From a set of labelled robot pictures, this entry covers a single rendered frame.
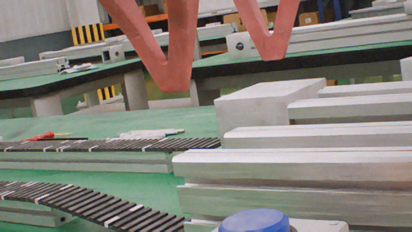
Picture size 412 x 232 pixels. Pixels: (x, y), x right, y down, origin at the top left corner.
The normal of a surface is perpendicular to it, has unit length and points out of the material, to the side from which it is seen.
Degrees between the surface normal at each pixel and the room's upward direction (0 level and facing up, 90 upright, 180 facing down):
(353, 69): 90
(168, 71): 100
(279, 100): 90
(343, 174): 90
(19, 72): 90
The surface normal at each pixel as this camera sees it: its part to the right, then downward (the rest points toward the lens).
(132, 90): 0.81, -0.04
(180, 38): -0.52, 0.40
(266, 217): -0.12, -0.98
